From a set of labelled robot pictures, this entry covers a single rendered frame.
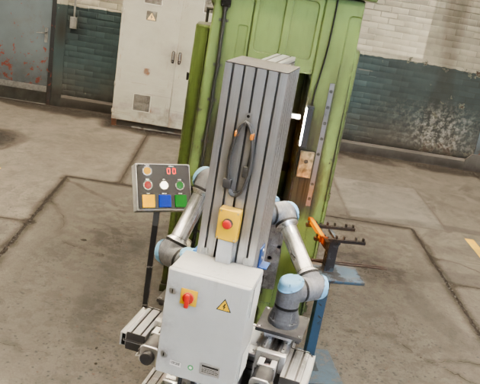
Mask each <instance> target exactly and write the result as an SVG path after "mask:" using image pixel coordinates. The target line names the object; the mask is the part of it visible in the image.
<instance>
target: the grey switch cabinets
mask: <svg viewBox="0 0 480 384"><path fill-rule="evenodd" d="M207 6H210V7H213V3H212V1H211V0H123V7H122V10H121V11H122V15H121V23H120V38H119V46H118V54H117V68H116V76H115V81H114V99H113V107H112V108H111V112H112V114H111V125H117V126H126V127H131V128H136V129H141V130H151V131H156V132H160V133H170V134H175V135H181V129H182V123H183V117H184V106H185V98H186V95H187V84H188V80H186V76H187V72H190V61H191V56H192V49H193V45H194V35H195V29H196V24H197V23H198V21H204V22H205V20H206V7H207Z"/></svg>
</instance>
